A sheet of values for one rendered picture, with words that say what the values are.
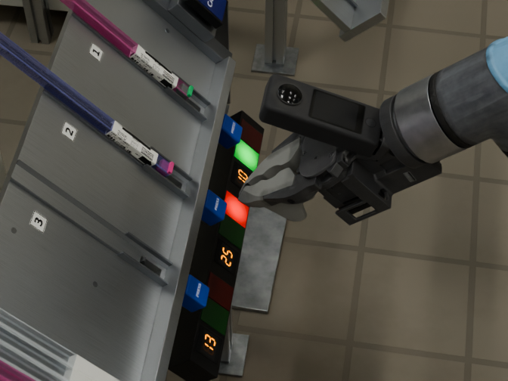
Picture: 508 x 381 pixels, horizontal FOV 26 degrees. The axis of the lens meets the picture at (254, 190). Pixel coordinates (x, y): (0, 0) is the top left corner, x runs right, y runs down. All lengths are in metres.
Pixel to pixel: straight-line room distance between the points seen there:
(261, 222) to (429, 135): 1.05
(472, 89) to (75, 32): 0.41
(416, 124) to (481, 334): 0.98
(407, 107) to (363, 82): 1.28
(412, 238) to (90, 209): 1.07
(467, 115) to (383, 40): 1.41
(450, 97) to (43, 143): 0.37
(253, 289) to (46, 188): 0.95
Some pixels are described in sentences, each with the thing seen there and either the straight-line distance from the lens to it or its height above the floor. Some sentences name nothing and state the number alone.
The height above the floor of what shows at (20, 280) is 0.83.
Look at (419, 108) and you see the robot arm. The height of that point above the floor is 0.90.
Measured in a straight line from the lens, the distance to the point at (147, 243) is 1.09.
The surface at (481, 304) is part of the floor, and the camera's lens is 1.97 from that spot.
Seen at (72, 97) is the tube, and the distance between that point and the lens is 1.08.
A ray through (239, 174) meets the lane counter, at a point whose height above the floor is 0.66.
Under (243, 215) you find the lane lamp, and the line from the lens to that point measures 1.22.
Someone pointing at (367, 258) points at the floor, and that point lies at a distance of 1.99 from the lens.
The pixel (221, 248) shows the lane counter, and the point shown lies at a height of 0.66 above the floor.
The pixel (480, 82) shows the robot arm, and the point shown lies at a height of 0.94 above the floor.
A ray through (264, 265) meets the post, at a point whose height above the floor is 0.01.
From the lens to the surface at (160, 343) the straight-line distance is 1.03.
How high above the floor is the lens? 1.61
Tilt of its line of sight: 51 degrees down
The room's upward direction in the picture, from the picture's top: straight up
